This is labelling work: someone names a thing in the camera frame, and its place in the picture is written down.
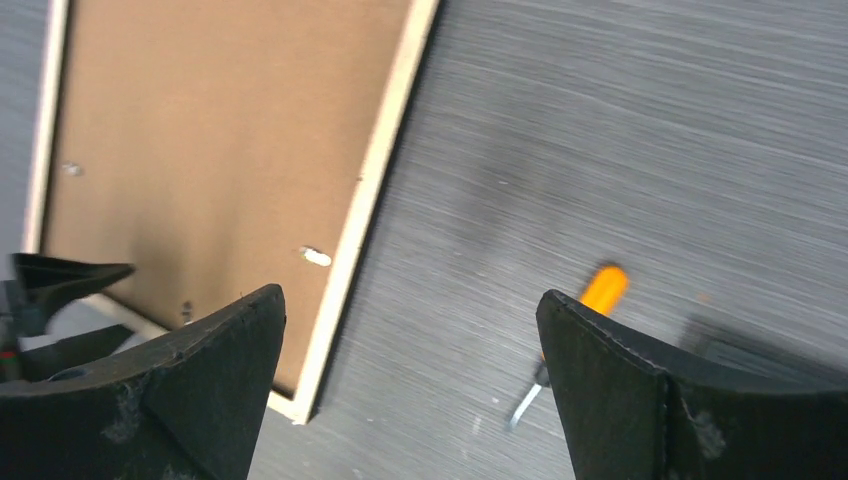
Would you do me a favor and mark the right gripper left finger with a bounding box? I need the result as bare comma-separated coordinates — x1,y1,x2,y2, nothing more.
1,284,285,479

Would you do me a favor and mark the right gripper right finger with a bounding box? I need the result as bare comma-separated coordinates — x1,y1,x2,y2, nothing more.
536,290,847,479

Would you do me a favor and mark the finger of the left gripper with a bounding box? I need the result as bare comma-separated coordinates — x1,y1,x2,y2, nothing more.
9,253,135,335
19,325,133,381

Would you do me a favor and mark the yellow handled screwdriver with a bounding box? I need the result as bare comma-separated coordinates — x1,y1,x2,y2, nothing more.
507,263,629,431

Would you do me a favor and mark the black picture frame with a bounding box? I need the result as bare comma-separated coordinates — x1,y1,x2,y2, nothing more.
22,0,438,425

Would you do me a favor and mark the metal frame retaining clip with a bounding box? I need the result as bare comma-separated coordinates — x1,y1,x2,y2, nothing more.
299,246,332,268

